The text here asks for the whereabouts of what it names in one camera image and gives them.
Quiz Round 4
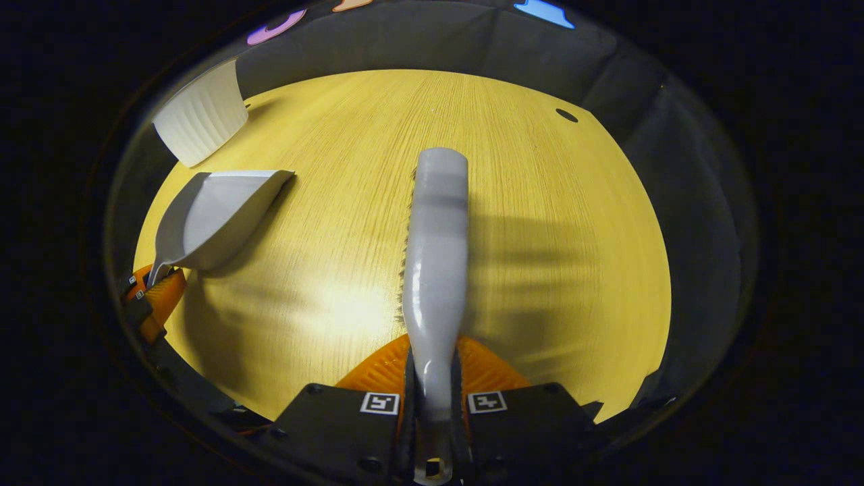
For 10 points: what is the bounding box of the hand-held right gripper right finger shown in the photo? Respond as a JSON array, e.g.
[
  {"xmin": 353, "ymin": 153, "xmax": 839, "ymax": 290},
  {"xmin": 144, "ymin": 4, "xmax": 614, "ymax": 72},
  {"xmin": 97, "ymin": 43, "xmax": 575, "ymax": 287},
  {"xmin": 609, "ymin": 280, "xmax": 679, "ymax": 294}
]
[{"xmin": 459, "ymin": 334, "xmax": 596, "ymax": 483}]

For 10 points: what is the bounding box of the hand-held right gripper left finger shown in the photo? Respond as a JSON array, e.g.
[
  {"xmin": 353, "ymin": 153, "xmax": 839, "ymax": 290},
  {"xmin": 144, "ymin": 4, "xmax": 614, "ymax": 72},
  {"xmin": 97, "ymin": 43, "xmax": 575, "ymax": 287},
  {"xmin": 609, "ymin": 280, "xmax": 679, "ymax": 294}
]
[{"xmin": 273, "ymin": 333, "xmax": 414, "ymax": 486}]

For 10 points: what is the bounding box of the grey plastic dustpan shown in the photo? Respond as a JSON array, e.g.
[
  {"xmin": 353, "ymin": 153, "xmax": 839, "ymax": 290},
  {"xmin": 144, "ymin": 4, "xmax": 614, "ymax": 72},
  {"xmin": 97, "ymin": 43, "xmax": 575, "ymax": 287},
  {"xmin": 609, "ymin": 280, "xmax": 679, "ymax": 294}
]
[{"xmin": 147, "ymin": 169, "xmax": 296, "ymax": 288}]

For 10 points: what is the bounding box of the white ribbed garbage bin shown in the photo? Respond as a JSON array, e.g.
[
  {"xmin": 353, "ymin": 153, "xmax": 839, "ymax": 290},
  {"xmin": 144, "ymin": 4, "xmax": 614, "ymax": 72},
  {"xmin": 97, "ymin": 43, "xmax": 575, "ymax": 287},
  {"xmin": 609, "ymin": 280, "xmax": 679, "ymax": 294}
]
[{"xmin": 152, "ymin": 57, "xmax": 250, "ymax": 169}]

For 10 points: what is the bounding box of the small grey broom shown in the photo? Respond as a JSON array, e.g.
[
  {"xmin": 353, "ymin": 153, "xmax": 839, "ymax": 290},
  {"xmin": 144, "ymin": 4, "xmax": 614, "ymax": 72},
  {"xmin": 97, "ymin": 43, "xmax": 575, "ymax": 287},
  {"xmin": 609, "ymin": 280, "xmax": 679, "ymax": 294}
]
[{"xmin": 398, "ymin": 147, "xmax": 470, "ymax": 486}]

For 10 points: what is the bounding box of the wooden desktop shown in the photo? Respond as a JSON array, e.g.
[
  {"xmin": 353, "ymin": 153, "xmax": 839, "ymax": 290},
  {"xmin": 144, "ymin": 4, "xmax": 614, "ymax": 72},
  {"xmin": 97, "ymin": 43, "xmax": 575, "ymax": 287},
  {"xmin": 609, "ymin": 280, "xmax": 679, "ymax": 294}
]
[{"xmin": 133, "ymin": 69, "xmax": 673, "ymax": 423}]

